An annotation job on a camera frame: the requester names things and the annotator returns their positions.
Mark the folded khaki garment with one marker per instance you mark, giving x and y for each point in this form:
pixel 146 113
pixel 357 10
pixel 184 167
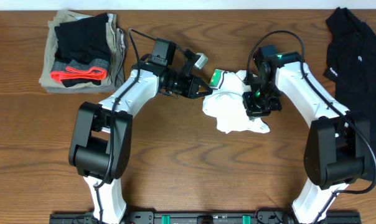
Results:
pixel 118 48

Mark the black t-shirt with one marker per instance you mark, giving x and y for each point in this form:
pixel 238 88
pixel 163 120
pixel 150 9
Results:
pixel 351 65

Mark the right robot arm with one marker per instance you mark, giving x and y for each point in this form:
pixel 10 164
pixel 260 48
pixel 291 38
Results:
pixel 337 149

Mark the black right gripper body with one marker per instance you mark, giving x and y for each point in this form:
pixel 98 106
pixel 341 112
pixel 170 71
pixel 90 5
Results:
pixel 264 100

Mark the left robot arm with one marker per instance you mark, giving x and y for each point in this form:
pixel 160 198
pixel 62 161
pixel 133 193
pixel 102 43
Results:
pixel 101 141

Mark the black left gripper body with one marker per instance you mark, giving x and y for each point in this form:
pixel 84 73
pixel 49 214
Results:
pixel 176 82

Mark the white t-shirt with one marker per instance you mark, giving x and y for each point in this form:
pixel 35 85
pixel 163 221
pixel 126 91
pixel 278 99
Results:
pixel 225 103

